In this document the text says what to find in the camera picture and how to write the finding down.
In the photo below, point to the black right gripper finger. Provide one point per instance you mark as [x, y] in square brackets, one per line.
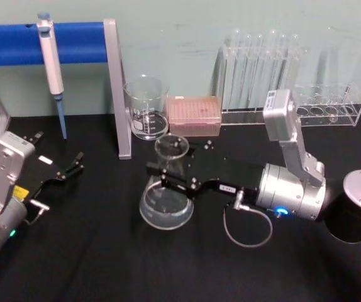
[188, 148]
[168, 181]

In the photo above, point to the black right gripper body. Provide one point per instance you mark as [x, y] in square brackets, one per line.
[221, 173]

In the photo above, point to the pink pipette tip box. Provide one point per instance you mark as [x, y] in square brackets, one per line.
[194, 114]

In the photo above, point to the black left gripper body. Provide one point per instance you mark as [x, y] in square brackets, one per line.
[39, 171]

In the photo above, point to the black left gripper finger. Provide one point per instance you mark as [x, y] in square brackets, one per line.
[75, 165]
[35, 137]

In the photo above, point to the low clear acrylic tube rack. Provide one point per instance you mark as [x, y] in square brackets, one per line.
[328, 111]

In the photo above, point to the tall clear test tube rack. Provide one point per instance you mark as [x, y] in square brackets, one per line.
[240, 113]

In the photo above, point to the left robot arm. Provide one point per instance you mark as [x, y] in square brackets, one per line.
[4, 163]

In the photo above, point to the white and blue pipette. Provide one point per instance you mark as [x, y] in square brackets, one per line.
[51, 63]

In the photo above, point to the clear glass test tube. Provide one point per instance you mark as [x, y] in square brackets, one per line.
[258, 69]
[273, 63]
[237, 63]
[248, 69]
[283, 63]

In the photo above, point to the blue bar pipette stand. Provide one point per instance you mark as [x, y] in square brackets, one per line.
[10, 44]

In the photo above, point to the clear glass beaker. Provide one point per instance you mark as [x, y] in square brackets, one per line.
[146, 104]

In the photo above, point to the black table cloth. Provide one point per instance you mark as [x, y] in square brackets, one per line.
[105, 267]

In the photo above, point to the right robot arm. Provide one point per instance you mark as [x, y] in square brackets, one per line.
[290, 185]

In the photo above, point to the clear glass conical flask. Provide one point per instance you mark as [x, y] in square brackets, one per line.
[168, 214]

